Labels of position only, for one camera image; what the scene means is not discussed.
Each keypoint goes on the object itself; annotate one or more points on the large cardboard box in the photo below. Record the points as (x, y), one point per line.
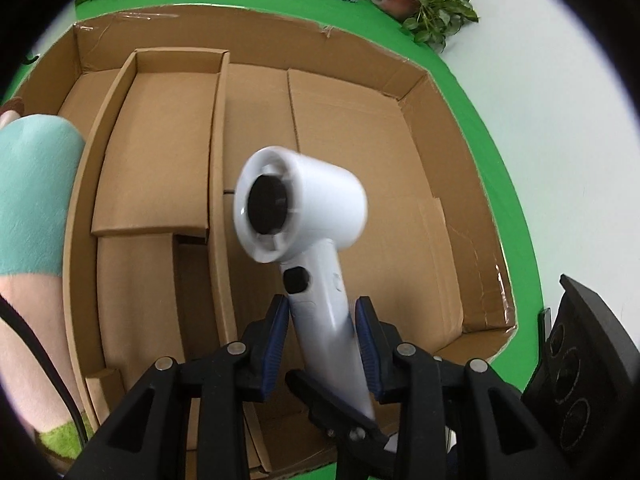
(360, 135)

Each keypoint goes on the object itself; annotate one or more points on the narrow brown cardboard box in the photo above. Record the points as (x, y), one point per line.
(155, 160)

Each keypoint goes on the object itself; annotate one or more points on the white hair dryer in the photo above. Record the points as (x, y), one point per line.
(310, 195)

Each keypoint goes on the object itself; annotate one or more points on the pink and teal plush toy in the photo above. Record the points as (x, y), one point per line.
(35, 195)

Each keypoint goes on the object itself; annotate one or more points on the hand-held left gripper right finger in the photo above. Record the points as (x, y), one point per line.
(372, 360)

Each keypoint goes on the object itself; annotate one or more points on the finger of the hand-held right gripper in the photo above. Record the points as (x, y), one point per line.
(330, 410)

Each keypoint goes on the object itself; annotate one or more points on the potted plant in red pot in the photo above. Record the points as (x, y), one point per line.
(430, 0)

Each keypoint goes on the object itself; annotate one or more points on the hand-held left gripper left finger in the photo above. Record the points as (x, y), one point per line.
(272, 355)

